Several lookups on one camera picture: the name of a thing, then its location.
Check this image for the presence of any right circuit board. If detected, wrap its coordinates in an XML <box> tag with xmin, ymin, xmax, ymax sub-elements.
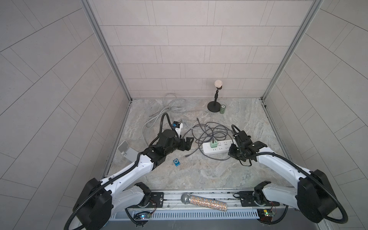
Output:
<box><xmin>257</xmin><ymin>209</ymin><xmax>276</xmax><ymax>223</ymax></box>

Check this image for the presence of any glitter handheld microphone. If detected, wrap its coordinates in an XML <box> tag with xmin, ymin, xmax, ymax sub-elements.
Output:
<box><xmin>181</xmin><ymin>193</ymin><xmax>228</xmax><ymax>212</ymax></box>

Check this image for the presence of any white power strip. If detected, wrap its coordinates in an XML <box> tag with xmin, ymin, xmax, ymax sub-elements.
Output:
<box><xmin>202</xmin><ymin>140</ymin><xmax>237</xmax><ymax>155</ymax></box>

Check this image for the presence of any dark grey charging cable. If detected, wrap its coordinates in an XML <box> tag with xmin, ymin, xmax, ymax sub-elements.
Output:
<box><xmin>182</xmin><ymin>117</ymin><xmax>235</xmax><ymax>162</ymax></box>

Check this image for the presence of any aluminium rail frame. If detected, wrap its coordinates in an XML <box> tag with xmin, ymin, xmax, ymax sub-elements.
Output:
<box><xmin>109</xmin><ymin>189</ymin><xmax>287</xmax><ymax>223</ymax></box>

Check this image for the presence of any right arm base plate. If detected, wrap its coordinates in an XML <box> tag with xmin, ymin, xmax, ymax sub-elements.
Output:
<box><xmin>233</xmin><ymin>191</ymin><xmax>280</xmax><ymax>207</ymax></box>

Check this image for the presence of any light grey power cord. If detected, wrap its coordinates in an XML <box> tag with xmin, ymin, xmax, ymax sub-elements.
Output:
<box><xmin>142</xmin><ymin>92</ymin><xmax>213</xmax><ymax>147</ymax></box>

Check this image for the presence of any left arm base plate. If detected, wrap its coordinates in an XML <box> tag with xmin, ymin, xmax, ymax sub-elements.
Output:
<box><xmin>128</xmin><ymin>192</ymin><xmax>164</xmax><ymax>209</ymax></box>

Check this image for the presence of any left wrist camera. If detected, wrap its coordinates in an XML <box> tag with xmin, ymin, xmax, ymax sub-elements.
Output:
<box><xmin>172</xmin><ymin>121</ymin><xmax>183</xmax><ymax>137</ymax></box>

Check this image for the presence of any green charger plug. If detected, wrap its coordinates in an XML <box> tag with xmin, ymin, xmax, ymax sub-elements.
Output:
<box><xmin>209</xmin><ymin>140</ymin><xmax>218</xmax><ymax>148</ymax></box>

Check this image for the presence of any circuit board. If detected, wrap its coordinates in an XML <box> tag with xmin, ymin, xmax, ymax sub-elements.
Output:
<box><xmin>134</xmin><ymin>211</ymin><xmax>152</xmax><ymax>220</ymax></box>
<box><xmin>257</xmin><ymin>209</ymin><xmax>276</xmax><ymax>223</ymax></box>

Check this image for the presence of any grey plastic holder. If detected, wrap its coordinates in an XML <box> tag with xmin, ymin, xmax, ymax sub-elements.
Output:
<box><xmin>117</xmin><ymin>141</ymin><xmax>139</xmax><ymax>162</ymax></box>

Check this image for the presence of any beige microphone on stand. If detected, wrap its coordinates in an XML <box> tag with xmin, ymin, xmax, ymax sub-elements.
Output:
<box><xmin>207</xmin><ymin>80</ymin><xmax>223</xmax><ymax>113</ymax></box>

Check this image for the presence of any green camouflage tape roll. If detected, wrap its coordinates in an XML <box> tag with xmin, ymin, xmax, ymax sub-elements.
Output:
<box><xmin>219</xmin><ymin>104</ymin><xmax>226</xmax><ymax>114</ymax></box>

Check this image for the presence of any blue mp3 player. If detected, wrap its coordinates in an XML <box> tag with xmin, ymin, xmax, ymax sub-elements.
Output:
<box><xmin>173</xmin><ymin>159</ymin><xmax>180</xmax><ymax>167</ymax></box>

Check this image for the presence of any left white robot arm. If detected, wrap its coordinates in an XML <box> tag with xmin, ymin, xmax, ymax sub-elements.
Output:
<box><xmin>64</xmin><ymin>124</ymin><xmax>194</xmax><ymax>230</ymax></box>

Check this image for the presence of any left circuit board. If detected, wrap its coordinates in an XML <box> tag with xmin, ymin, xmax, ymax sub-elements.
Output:
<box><xmin>134</xmin><ymin>211</ymin><xmax>152</xmax><ymax>220</ymax></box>

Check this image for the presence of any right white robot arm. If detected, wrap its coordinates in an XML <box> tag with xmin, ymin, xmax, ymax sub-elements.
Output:
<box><xmin>228</xmin><ymin>125</ymin><xmax>348</xmax><ymax>224</ymax></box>

